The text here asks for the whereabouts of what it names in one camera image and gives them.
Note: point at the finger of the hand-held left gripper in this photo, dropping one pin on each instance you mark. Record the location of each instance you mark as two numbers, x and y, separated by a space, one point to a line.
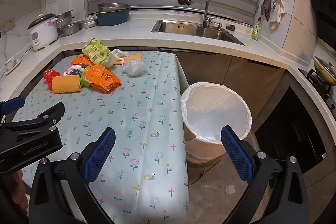
13 105
51 115

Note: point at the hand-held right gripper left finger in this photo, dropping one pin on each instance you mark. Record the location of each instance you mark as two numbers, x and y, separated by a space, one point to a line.
101 153

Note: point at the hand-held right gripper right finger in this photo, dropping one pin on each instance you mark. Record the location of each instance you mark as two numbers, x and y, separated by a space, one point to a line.
236 153

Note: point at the beige round trash bin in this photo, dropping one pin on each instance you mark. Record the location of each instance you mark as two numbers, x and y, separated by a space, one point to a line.
203 153

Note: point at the pink patterned paper pack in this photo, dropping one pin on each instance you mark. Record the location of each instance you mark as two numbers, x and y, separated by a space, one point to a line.
67 72

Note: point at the orange plastic bag red print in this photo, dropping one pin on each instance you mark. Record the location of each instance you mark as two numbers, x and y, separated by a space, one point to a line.
102 77
78 60

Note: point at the person's left hand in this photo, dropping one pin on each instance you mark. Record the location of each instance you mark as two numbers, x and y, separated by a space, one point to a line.
20 192

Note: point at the orange waffle sponge cloth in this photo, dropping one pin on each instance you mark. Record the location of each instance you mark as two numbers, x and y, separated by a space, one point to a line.
136 56
65 83

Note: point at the red plastic wrapper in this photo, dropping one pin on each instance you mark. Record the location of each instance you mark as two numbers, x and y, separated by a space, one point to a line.
50 74

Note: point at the white power strip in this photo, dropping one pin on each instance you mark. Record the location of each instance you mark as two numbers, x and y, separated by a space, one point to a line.
11 63

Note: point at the green printed packet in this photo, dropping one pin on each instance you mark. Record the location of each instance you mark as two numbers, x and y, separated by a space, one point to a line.
84 79

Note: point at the white plastic bin liner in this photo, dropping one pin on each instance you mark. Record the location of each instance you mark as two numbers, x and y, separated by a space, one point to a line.
212 108

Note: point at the floral light blue tablecloth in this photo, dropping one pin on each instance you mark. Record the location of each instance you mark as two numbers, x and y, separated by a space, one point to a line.
147 121

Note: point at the black built-in oven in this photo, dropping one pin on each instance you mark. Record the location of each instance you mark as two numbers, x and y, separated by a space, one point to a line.
291 129

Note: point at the yellow-green snack bag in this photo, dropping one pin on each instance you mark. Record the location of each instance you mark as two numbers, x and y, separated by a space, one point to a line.
95 52

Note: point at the white rice cooker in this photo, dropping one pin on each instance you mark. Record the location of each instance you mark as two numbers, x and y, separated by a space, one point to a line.
43 32

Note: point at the wooden base cabinet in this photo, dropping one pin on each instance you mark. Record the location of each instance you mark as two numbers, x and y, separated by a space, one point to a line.
210 69

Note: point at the steel mixing bowl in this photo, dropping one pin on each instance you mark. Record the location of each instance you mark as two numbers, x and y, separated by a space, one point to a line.
69 29

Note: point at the clear crumpled plastic bag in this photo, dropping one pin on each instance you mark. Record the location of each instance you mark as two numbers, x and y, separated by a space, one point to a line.
134 67

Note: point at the stacked steel steamer pots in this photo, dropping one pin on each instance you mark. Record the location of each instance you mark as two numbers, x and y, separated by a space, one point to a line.
64 18

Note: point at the black gas stove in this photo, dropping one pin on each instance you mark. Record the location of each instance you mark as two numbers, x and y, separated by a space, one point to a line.
319 85

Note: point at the blue plastic basin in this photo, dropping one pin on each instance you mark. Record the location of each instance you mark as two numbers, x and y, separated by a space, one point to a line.
113 18

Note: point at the white stone kitchen counter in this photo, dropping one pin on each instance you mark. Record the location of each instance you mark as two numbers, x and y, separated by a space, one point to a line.
136 35

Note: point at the steel wok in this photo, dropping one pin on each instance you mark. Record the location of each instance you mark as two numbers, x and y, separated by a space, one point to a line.
324 67

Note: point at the green dish soap bottle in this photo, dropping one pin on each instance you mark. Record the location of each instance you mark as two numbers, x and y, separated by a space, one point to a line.
257 29

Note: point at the steel colander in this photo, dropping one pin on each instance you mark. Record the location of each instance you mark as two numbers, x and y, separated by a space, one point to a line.
113 6

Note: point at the dark scouring pad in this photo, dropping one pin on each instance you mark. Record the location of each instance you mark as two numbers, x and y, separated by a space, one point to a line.
231 28

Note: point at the chrome soap dispenser pump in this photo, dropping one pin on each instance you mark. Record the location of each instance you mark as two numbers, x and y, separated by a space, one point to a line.
219 25

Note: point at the stainless steel sink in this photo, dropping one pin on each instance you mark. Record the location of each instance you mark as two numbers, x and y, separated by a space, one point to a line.
183 27

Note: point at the beige hanging cloth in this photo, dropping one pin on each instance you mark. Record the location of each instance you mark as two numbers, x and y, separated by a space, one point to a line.
277 11

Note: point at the purple hanging cloth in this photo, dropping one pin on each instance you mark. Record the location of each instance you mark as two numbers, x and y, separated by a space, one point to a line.
267 7

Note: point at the chrome kitchen faucet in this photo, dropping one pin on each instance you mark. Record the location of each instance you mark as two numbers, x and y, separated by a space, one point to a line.
206 1

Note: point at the black range hood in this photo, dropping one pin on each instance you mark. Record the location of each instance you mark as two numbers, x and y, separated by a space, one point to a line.
324 8

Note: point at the white wall socket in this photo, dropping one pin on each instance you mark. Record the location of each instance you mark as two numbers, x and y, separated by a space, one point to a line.
8 24

